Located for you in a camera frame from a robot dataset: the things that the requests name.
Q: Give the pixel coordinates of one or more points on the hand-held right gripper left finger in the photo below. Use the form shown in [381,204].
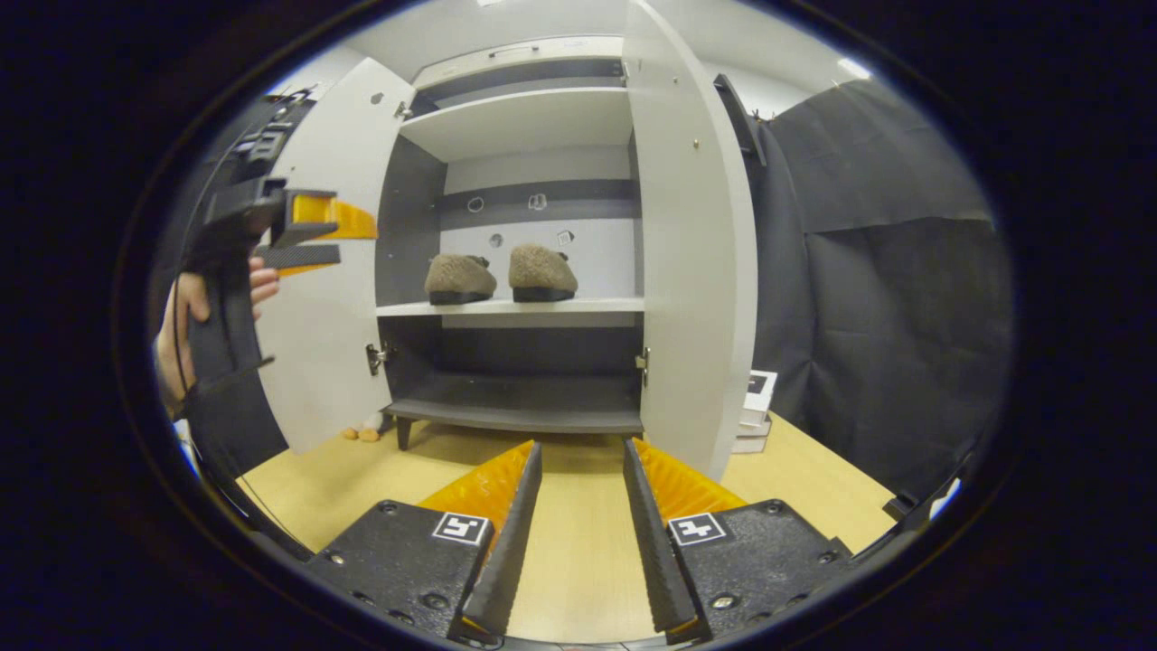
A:
[511,561]

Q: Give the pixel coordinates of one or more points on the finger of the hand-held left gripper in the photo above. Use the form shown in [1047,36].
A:
[303,231]
[298,256]

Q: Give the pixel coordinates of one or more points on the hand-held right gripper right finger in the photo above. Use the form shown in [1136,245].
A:
[655,561]

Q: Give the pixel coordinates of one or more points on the white shoe cabinet door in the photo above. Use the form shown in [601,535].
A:
[687,271]
[325,344]

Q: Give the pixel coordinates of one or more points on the brown fluffy shoe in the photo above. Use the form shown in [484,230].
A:
[542,269]
[459,276]

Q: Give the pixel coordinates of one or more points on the white shoe cabinet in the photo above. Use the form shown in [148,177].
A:
[515,122]

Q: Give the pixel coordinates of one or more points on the blue white penguin toy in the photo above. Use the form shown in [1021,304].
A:
[369,432]

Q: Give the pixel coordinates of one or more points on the white book with dark picture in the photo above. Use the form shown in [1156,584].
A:
[761,389]

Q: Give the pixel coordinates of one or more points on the black backdrop cloth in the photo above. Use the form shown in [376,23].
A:
[886,316]

